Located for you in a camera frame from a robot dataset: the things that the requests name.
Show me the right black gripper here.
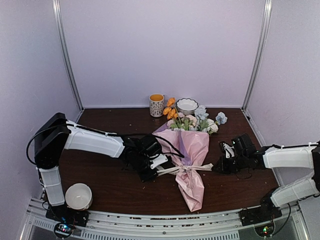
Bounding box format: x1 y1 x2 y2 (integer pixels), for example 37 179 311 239
212 153 248 175

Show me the pink purple wrapping paper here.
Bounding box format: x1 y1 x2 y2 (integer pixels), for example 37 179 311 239
153 126 210 212

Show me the beige ribbon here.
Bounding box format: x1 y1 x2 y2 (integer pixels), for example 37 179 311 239
156 163 214 176

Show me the orange fake flower stem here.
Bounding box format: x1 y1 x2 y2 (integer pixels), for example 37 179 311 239
162 97 182 128

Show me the pink fake flower stem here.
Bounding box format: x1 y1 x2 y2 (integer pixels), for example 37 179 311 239
166 112 198 131

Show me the patterned mug with orange inside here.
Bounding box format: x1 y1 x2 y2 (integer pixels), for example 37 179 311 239
149 93 165 118

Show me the light blue fake flower stem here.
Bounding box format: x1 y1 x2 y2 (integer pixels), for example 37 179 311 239
194 105 228 126

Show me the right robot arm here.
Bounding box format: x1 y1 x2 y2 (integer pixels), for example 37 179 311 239
212 133 320 221

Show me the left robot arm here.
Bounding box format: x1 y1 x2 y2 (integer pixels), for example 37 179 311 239
26 112 184 222

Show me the white round cup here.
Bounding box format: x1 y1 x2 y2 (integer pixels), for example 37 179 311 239
65 183 93 211

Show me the white scalloped bowl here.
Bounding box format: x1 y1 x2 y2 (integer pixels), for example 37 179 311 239
176 98 199 115

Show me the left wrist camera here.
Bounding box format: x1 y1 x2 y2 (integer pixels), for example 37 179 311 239
149 154 168 169

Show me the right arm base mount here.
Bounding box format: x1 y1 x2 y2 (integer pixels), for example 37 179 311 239
239 206 282 238

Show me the aluminium front rail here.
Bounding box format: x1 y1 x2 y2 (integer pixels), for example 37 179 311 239
19 194 308 240

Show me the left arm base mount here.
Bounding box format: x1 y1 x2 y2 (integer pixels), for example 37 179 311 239
45 206 90 239

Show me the right aluminium frame post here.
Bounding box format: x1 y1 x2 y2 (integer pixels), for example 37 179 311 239
241 0 273 112

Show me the aluminium frame post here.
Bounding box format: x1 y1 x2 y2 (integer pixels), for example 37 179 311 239
241 0 273 112
52 0 84 112

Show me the left aluminium frame post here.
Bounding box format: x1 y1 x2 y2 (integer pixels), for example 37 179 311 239
52 0 84 112

